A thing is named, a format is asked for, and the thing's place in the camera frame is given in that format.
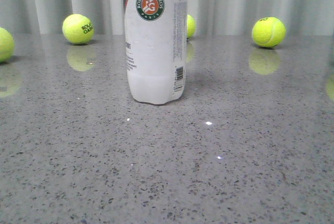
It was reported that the white Wilson tennis ball can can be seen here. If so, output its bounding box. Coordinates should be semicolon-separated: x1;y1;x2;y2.
124;0;187;105

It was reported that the middle yellow tennis ball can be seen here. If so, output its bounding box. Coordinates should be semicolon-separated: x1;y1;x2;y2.
187;14;196;39

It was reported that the yellow tennis ball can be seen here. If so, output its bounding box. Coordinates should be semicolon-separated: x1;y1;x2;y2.
187;14;196;39
252;17;286;48

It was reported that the tennis ball with Roland Garros print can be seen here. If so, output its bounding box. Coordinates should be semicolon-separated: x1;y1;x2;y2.
62;14;94;44

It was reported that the right yellow tennis ball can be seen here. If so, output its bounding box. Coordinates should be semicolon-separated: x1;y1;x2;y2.
252;17;286;48

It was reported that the far left tennis ball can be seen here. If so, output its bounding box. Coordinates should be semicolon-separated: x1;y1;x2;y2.
0;28;15;63

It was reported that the grey pleated curtain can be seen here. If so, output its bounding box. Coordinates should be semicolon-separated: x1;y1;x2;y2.
1;0;333;36

